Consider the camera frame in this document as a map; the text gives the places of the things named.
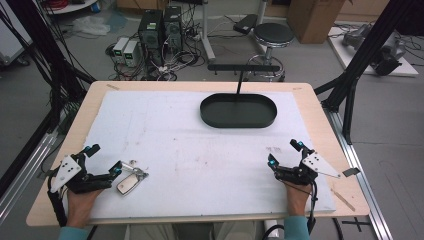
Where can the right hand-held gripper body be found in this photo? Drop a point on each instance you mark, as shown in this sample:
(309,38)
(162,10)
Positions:
(300,173)

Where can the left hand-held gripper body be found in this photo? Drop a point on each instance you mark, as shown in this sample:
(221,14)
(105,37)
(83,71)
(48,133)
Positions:
(71,173)

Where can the person's right hand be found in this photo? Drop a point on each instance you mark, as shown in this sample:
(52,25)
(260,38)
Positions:
(296,200)

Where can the person's left hand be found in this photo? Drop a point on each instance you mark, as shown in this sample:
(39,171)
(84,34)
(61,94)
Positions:
(81,206)

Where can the thin wooden stick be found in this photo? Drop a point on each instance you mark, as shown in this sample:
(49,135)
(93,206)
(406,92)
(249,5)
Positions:
(343,200)

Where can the small black flat piece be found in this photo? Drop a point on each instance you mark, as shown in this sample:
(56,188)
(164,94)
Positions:
(351,172)

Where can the black stand with oval tray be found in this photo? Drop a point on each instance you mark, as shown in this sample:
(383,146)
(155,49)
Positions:
(238,110)

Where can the white foam mat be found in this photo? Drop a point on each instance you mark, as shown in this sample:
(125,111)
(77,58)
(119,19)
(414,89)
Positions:
(206,160)

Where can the white power supply unit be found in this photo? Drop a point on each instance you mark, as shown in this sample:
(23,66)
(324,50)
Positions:
(119,50)
(131,53)

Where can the white floor board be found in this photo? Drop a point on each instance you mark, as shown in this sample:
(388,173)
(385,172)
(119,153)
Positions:
(343,50)

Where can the black round stool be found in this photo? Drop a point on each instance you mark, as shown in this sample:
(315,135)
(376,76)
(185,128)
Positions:
(271,36)

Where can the clear plastic bag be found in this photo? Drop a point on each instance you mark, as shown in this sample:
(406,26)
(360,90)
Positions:
(90,25)

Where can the brown cardboard box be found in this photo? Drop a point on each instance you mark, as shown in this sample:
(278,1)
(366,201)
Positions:
(313,20)

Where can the black computer tower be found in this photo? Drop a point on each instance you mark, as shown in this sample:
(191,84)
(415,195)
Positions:
(151,35)
(173,28)

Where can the grey and black machine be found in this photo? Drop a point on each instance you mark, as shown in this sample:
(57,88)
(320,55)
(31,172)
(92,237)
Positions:
(386,50)

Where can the black power adapter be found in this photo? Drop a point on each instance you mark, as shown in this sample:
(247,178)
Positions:
(245,23)

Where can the grey metal table leg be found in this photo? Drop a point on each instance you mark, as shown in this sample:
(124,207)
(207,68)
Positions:
(207,33)

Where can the white round table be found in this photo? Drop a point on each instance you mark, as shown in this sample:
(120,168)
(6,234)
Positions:
(71,6)

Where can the aluminium rail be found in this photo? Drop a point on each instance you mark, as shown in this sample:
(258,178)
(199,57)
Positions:
(360,180)
(23,180)

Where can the black metal frame stand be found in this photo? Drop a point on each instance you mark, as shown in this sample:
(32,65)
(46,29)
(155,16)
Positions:
(50,50)
(360,66)

